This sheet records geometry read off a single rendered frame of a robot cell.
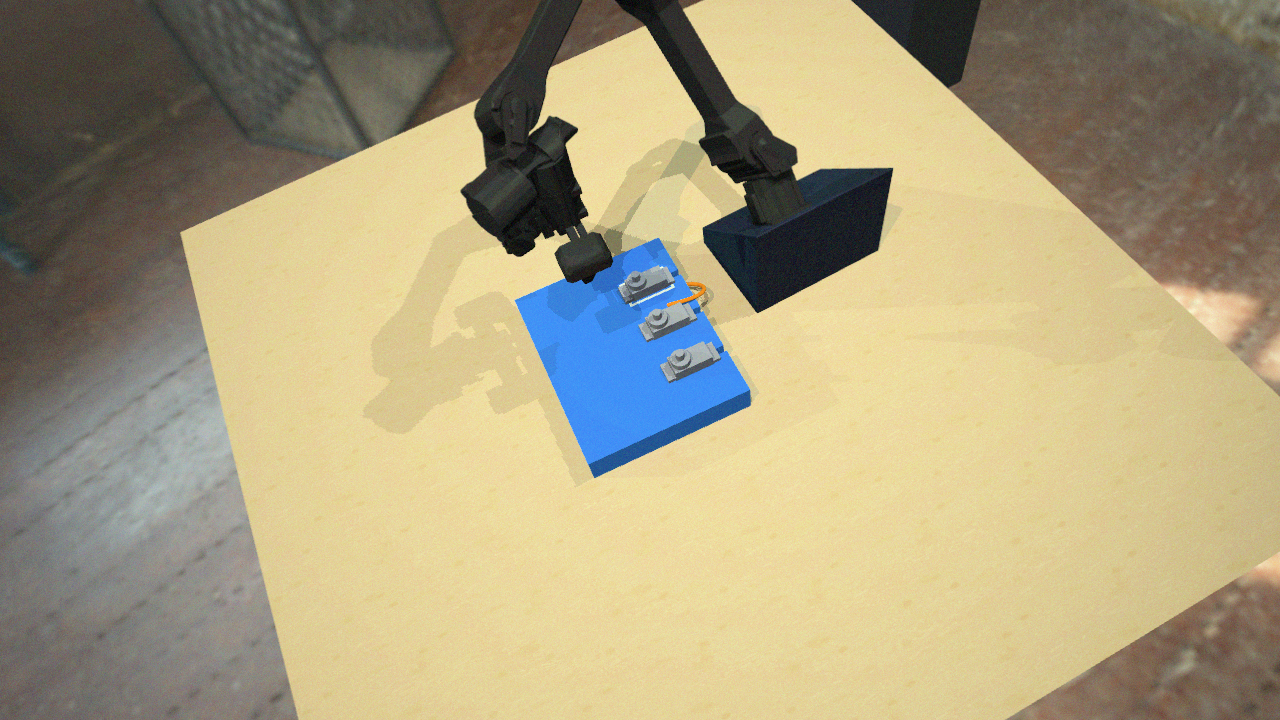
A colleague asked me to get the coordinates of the blue rectangular deck plate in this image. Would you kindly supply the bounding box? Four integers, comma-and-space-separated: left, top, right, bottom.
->
515, 237, 751, 478

